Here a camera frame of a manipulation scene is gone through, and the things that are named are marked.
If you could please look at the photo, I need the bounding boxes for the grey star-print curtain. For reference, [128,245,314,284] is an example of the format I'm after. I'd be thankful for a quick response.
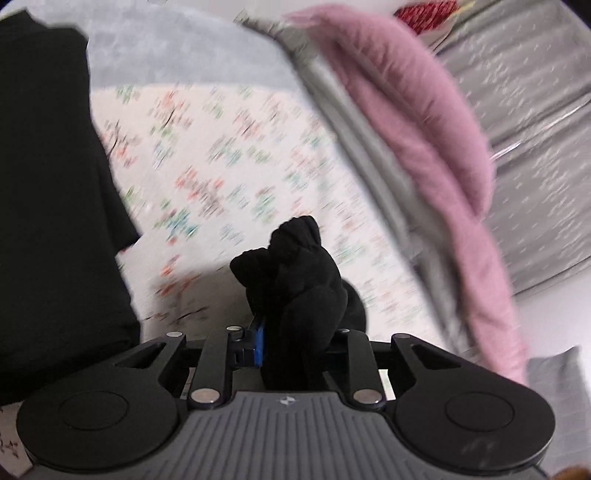
[436,0,591,160]
[485,108,591,296]

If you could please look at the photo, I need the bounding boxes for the floral printed blanket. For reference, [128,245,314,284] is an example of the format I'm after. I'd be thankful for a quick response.
[0,83,446,480]

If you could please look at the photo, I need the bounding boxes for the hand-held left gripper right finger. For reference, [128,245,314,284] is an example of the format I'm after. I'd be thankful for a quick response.
[323,329,462,409]

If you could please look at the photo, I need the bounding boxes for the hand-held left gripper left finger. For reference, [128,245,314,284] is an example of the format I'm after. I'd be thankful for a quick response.
[113,323,266,411]

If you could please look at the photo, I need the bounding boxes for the red hanging bag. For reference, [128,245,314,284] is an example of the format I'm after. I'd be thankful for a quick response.
[394,0,462,35]

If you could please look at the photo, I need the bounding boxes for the black pants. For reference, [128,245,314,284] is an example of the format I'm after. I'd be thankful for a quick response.
[0,11,366,407]

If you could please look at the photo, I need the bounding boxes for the grey bed sheet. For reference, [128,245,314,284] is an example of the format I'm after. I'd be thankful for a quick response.
[85,4,298,95]

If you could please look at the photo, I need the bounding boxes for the pink and grey duvet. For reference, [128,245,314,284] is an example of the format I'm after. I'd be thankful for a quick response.
[240,2,529,384]

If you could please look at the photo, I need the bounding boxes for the grey quilted headboard cover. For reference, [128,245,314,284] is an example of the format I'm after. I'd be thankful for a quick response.
[525,345,591,464]

